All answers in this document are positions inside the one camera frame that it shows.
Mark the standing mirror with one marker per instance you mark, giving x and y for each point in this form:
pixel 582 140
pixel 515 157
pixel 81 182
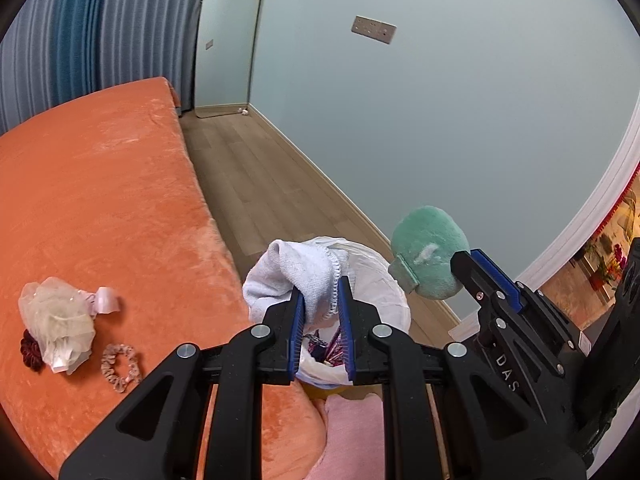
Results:
pixel 225 40

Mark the pink bed sheet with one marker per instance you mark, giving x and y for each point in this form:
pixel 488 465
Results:
pixel 352 440

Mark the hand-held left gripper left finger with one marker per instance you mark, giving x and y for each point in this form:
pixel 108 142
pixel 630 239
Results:
pixel 297 332

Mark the white sock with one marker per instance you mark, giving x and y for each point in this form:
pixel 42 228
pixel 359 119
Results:
pixel 300 265

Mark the green plush puff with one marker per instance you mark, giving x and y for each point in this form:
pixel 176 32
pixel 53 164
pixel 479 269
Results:
pixel 425 240

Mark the pink scrunchie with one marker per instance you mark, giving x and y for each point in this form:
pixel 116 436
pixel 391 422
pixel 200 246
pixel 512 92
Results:
pixel 131 367

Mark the orange plush bed blanket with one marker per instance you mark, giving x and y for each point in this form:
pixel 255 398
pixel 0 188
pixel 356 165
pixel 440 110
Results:
pixel 110 200

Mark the blue curtain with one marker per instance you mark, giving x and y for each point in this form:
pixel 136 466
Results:
pixel 80 25

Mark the wall switch panel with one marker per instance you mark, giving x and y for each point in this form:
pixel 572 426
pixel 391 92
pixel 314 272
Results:
pixel 374 30

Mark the trash bin with white liner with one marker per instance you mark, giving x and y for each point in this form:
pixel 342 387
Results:
pixel 382 292

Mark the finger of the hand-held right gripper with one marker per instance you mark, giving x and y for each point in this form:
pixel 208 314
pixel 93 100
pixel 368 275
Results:
pixel 497 272
pixel 472 272

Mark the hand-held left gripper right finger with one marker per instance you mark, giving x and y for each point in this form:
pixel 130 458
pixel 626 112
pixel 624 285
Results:
pixel 346 332

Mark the purple patterned wrapper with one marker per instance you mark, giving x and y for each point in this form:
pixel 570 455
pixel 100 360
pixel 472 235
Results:
pixel 320 347

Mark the dark red scrunchie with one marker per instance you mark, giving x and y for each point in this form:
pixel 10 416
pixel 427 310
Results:
pixel 31 352

